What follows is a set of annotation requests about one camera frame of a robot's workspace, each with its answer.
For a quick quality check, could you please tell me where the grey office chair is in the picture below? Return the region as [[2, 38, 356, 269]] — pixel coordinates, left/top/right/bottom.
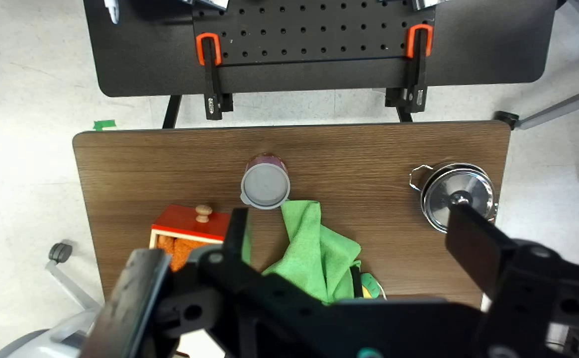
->
[[491, 0, 579, 185]]

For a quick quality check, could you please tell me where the orange cloth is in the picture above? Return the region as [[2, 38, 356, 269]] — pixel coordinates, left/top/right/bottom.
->
[[155, 235, 205, 275]]

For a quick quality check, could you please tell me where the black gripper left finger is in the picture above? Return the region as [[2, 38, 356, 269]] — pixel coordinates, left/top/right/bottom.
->
[[77, 249, 173, 358]]

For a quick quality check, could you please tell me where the black pegboard panel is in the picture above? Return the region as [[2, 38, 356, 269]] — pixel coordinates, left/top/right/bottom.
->
[[81, 0, 559, 130]]

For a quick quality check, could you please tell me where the tin can with purple label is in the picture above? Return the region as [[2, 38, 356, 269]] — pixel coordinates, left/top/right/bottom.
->
[[237, 154, 294, 213]]

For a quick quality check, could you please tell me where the black clamp with orange handle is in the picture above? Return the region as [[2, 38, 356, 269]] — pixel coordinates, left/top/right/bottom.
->
[[384, 22, 436, 114], [193, 30, 235, 122]]

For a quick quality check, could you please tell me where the green cloth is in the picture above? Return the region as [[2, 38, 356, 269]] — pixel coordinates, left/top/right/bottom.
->
[[239, 199, 364, 307]]

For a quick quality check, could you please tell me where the yellow and green plush toy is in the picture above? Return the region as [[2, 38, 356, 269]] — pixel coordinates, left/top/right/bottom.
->
[[350, 261, 388, 303]]

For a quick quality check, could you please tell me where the red wooden drawer with knob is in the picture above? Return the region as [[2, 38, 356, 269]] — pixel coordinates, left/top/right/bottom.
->
[[147, 203, 233, 267]]

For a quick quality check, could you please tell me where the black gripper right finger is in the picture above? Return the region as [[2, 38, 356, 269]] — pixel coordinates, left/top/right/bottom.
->
[[444, 201, 517, 295]]

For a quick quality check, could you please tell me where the white office chair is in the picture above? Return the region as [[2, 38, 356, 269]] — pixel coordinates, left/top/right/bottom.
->
[[0, 237, 107, 358]]

